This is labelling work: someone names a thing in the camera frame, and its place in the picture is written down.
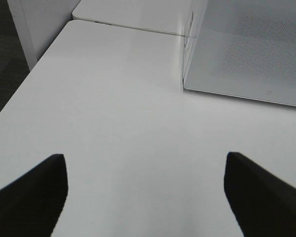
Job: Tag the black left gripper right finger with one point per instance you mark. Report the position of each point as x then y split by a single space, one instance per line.
263 204

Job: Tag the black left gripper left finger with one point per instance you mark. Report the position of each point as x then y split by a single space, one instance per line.
31 205

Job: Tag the white microwave door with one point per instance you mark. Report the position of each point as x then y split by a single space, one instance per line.
247 49

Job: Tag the white partition panel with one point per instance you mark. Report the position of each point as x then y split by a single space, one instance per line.
38 22

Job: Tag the white microwave oven body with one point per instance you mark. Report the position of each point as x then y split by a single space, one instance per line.
192 28

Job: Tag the white adjacent table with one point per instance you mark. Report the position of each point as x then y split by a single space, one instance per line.
159 16

